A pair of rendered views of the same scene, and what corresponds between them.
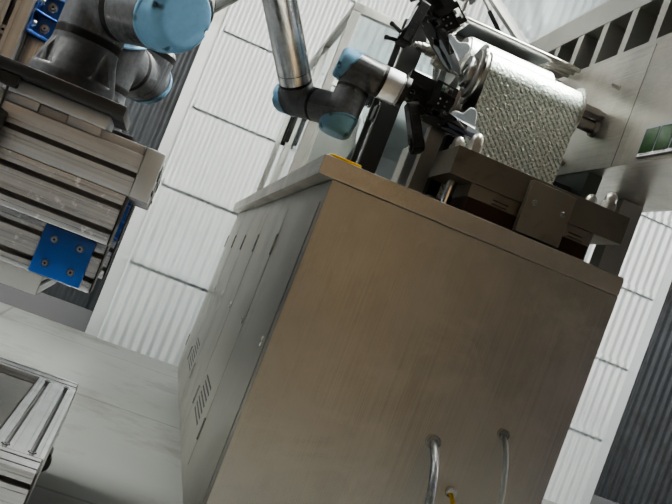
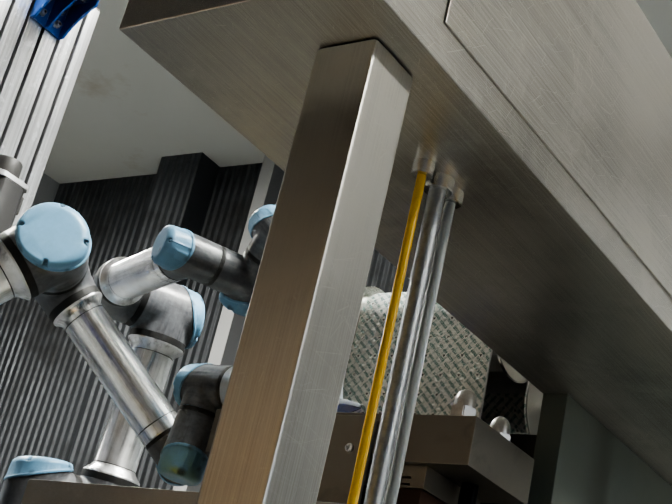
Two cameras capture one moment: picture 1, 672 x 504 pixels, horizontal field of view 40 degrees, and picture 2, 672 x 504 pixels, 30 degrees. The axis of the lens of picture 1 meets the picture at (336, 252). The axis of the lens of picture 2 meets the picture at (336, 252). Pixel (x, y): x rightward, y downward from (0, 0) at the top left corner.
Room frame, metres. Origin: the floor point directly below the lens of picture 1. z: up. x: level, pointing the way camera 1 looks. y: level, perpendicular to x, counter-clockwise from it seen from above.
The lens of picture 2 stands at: (0.82, -1.45, 0.61)
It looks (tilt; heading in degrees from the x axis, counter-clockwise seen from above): 23 degrees up; 49
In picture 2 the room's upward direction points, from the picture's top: 14 degrees clockwise
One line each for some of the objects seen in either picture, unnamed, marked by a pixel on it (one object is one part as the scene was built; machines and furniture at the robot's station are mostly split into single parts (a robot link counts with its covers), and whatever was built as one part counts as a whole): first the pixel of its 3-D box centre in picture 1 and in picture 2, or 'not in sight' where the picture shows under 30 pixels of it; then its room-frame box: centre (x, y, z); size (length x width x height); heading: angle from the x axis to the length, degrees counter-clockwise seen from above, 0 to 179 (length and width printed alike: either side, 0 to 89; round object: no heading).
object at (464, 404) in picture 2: (610, 201); (464, 407); (1.92, -0.50, 1.05); 0.04 x 0.04 x 0.04
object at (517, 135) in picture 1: (514, 144); (409, 398); (2.04, -0.29, 1.12); 0.23 x 0.01 x 0.18; 100
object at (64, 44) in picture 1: (79, 63); not in sight; (1.57, 0.53, 0.87); 0.15 x 0.15 x 0.10
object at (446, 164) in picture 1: (526, 197); (365, 455); (1.93, -0.34, 1.00); 0.40 x 0.16 x 0.06; 100
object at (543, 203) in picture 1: (544, 214); (330, 458); (1.84, -0.37, 0.96); 0.10 x 0.03 x 0.11; 100
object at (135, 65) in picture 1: (116, 56); (37, 492); (2.06, 0.63, 0.98); 0.13 x 0.12 x 0.14; 166
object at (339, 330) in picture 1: (306, 360); not in sight; (3.02, -0.04, 0.43); 2.52 x 0.64 x 0.86; 10
